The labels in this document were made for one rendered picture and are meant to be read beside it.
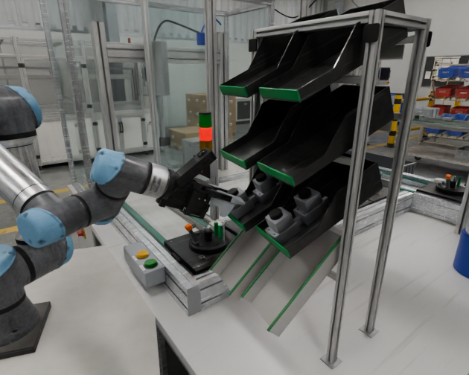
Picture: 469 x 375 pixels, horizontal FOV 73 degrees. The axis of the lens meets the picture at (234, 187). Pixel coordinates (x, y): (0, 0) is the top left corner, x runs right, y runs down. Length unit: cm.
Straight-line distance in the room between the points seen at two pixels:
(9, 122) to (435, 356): 125
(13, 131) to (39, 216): 36
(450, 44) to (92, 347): 1161
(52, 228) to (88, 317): 50
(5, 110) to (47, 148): 536
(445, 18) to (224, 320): 1153
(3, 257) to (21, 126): 34
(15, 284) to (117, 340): 31
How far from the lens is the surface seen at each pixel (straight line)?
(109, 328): 108
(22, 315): 110
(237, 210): 83
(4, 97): 99
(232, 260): 97
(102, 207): 75
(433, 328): 116
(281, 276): 86
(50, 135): 631
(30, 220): 69
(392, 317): 115
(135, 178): 70
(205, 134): 125
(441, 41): 1199
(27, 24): 909
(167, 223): 149
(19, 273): 105
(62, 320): 116
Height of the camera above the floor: 156
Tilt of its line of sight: 20 degrees down
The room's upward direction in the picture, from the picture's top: straight up
